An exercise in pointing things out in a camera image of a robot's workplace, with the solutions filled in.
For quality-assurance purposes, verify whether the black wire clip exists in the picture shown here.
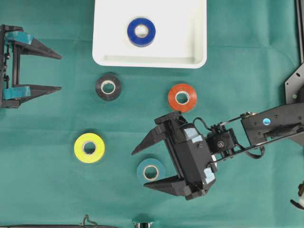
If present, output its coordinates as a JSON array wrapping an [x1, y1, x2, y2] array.
[[79, 214, 98, 228]]

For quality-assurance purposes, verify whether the green tape roll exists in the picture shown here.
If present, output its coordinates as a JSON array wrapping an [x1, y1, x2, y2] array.
[[137, 158, 166, 185]]

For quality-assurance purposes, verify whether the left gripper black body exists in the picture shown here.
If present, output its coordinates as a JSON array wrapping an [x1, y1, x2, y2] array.
[[0, 24, 24, 108]]

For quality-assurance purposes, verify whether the metal camera mount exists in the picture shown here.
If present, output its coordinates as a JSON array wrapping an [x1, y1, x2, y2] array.
[[133, 221, 153, 228]]

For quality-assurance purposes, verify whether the white tape roll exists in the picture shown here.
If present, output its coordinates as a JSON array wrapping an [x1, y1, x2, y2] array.
[[212, 155, 217, 167]]

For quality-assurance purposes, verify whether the white black cable connector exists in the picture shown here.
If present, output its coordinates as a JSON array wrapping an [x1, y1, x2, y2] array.
[[290, 182, 304, 210]]

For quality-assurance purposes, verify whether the black tape roll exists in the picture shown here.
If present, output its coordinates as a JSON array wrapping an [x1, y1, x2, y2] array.
[[95, 72, 122, 101]]

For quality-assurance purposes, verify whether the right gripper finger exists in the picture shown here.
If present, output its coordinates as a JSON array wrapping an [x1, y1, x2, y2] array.
[[132, 113, 183, 155], [144, 175, 190, 196]]

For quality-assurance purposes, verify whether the blue tape roll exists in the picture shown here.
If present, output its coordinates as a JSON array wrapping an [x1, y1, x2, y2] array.
[[127, 18, 156, 47]]

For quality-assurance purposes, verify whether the green table cloth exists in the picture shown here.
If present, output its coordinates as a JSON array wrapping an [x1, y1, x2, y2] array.
[[0, 0, 304, 228]]

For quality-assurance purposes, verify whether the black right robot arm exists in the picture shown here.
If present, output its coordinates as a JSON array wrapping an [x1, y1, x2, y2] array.
[[133, 103, 304, 200]]

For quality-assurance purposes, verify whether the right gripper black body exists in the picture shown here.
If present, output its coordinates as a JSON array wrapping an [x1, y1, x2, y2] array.
[[165, 118, 217, 200]]

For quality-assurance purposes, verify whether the red tape roll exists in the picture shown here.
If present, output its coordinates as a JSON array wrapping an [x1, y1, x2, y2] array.
[[168, 84, 198, 113]]

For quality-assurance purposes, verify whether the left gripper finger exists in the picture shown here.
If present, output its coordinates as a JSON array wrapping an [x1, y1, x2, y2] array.
[[3, 85, 61, 105], [4, 31, 62, 59]]

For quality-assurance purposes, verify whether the black aluminium frame rail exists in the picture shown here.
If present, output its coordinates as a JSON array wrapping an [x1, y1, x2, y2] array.
[[295, 0, 304, 64]]

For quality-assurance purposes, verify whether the yellow tape roll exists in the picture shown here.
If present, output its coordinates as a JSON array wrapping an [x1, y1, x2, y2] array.
[[74, 133, 105, 163]]

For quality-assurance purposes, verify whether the white plastic tray case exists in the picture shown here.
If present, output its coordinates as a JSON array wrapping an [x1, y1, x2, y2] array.
[[92, 0, 207, 68]]

